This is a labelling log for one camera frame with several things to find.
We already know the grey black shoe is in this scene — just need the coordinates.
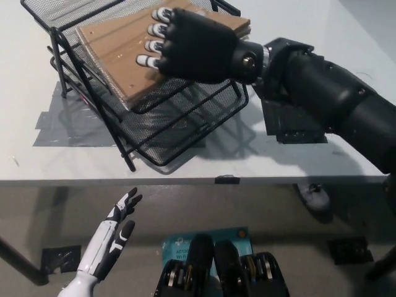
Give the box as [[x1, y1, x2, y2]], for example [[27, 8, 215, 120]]
[[293, 183, 332, 222]]

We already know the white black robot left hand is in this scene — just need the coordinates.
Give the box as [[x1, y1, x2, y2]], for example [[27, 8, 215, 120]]
[[77, 187, 144, 281]]

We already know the black tape patch on table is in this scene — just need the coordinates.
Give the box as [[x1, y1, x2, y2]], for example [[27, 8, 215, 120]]
[[261, 97, 329, 145]]

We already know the grey tape patch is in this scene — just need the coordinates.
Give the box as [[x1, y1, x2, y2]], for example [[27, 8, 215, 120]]
[[32, 80, 207, 149]]

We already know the spiral notebook brown cardboard cover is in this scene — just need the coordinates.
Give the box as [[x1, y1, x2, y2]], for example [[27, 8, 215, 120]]
[[75, 6, 251, 111]]

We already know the black mesh two-tier file tray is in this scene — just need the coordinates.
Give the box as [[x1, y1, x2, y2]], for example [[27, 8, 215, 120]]
[[20, 0, 250, 173]]

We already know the black table leg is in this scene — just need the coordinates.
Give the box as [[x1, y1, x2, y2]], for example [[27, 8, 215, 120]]
[[0, 236, 50, 287], [364, 252, 396, 281]]

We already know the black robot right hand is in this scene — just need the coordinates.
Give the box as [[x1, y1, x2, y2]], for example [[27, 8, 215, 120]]
[[137, 6, 267, 86]]

